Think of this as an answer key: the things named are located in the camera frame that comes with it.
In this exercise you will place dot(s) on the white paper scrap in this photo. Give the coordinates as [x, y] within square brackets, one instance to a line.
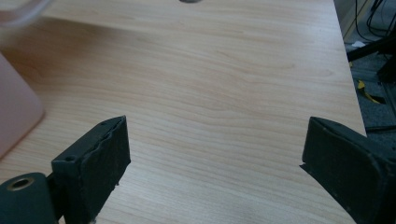
[358, 44]

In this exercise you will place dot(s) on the black metal stand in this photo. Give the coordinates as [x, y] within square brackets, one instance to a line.
[373, 48]

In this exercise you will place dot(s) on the yellow black tape strip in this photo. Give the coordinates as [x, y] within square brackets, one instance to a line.
[367, 93]

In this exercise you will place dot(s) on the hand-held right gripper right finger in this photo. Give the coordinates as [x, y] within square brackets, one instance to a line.
[345, 168]

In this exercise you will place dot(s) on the pink plastic container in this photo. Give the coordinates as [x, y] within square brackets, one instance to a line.
[17, 105]

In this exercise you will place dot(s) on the small dark round object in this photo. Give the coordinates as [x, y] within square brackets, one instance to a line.
[190, 1]

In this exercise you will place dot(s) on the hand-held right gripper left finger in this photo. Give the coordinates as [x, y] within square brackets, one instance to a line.
[93, 168]

